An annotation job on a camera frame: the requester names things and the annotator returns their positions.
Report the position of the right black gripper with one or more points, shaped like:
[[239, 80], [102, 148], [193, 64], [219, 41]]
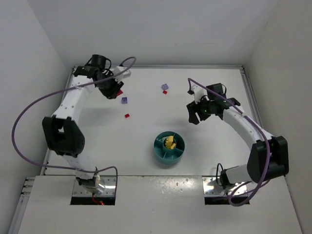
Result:
[[195, 111]]

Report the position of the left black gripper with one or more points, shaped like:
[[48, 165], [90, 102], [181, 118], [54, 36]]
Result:
[[113, 88]]

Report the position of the small yellow lego brick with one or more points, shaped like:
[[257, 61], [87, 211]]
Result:
[[169, 141]]

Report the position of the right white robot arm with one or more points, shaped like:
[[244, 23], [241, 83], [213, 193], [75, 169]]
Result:
[[268, 157]]

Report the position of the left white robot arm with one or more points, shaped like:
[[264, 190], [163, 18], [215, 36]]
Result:
[[61, 130]]

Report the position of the small purple lego piece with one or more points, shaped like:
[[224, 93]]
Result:
[[124, 100]]

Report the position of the lavender lego brick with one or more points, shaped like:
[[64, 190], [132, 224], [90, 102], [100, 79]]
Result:
[[165, 87]]

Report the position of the teal divided round container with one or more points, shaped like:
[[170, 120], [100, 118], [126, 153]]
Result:
[[167, 156]]

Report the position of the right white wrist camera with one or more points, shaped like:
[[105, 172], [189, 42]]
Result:
[[197, 92]]

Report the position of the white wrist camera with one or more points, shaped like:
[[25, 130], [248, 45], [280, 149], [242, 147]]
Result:
[[197, 92], [123, 74]]

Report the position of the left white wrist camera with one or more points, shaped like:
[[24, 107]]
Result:
[[123, 74]]

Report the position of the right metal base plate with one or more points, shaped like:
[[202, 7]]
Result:
[[212, 189]]

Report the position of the metal base plate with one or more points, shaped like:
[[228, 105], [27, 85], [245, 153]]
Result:
[[212, 189], [106, 188]]

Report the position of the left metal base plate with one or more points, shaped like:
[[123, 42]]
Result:
[[106, 188]]

